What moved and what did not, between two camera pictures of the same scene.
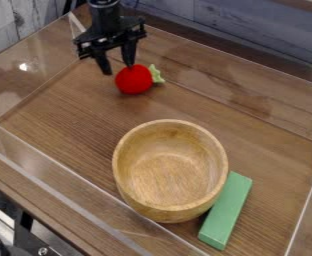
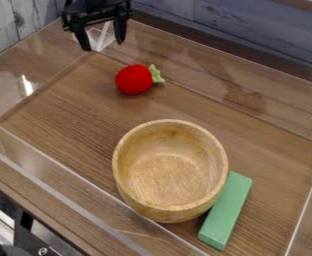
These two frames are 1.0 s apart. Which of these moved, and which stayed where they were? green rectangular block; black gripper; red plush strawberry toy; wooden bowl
Moved: black gripper
Stayed: red plush strawberry toy; green rectangular block; wooden bowl
